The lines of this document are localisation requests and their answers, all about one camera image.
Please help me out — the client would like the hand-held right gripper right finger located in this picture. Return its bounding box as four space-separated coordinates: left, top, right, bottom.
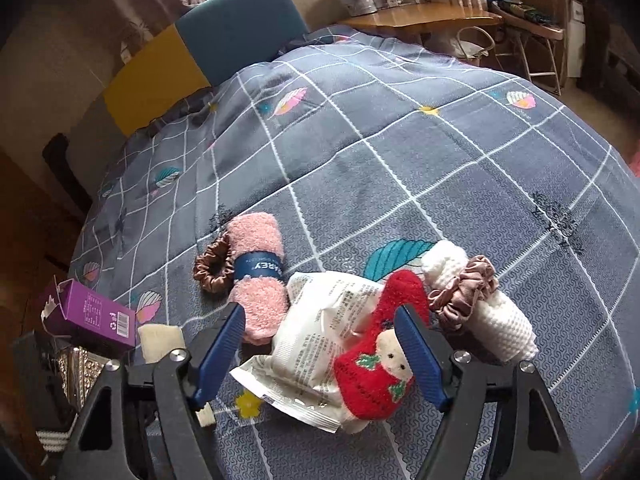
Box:
392 302 583 480

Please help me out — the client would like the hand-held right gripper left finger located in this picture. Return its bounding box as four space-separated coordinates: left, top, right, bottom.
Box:
57 302 247 480

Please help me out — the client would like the red fuzzy sock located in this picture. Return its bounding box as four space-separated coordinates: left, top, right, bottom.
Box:
334 270 431 436

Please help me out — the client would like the cream sponge block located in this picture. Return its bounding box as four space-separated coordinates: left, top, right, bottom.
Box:
137 325 216 428

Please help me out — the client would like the brown satin scrunchie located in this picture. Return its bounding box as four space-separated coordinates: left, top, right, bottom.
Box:
193 237 236 292

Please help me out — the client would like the white waffle towel roll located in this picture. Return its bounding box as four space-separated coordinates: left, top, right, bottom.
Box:
421 240 538 361

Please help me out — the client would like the white plastic packet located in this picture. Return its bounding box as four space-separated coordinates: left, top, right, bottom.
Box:
229 271 396 433

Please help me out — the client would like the pink satin scrunchie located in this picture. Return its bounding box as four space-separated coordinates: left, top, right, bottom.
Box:
427 255 500 331

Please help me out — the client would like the pink towel roll blue band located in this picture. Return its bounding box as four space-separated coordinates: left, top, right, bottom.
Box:
225 214 291 345

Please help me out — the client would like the purple tissue box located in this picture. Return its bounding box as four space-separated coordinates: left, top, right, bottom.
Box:
41 280 138 350

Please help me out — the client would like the gold ornate tissue box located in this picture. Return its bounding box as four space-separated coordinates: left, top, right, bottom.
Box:
50 345 121 411

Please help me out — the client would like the grey checked quilt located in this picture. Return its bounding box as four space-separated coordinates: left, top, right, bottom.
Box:
67 25 640 480

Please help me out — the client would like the grey yellow blue headboard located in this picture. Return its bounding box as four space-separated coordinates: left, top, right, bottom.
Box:
102 0 311 136

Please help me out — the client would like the wooden desk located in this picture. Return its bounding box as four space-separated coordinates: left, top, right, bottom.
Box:
340 1 503 41

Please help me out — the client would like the white side cabinet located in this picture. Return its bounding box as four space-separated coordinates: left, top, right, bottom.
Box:
567 0 586 78

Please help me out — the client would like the white wire chair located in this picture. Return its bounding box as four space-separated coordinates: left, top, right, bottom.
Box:
456 26 496 63

